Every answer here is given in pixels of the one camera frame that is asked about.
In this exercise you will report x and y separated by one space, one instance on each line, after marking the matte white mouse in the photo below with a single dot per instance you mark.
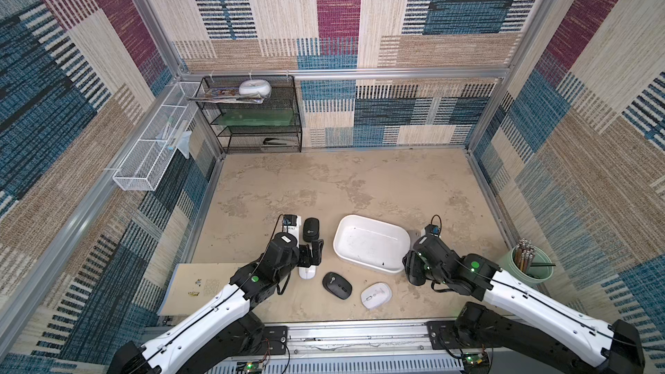
376 295

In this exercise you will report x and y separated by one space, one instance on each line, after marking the magazine on shelf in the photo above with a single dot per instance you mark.
226 96

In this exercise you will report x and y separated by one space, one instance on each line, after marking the black wire shelf rack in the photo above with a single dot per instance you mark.
255 139

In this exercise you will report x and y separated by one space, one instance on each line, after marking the glossy white mouse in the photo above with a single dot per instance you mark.
307 273

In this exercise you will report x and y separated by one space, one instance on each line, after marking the white wire wall basket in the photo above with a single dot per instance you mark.
165 134

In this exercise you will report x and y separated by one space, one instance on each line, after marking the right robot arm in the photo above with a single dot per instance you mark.
507 313

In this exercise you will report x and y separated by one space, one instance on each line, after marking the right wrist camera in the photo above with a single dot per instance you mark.
433 251

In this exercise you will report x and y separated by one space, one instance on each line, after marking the black Lecoo mouse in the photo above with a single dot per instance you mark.
337 285

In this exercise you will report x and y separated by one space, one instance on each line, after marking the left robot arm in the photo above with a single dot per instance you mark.
225 326

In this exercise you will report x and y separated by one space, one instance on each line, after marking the green mat on shelf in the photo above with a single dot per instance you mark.
246 117

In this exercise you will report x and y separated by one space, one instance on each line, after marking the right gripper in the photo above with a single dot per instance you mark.
416 262

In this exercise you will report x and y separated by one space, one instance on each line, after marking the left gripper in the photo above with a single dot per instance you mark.
315 251

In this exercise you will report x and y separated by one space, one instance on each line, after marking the white round device on shelf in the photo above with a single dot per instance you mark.
258 87

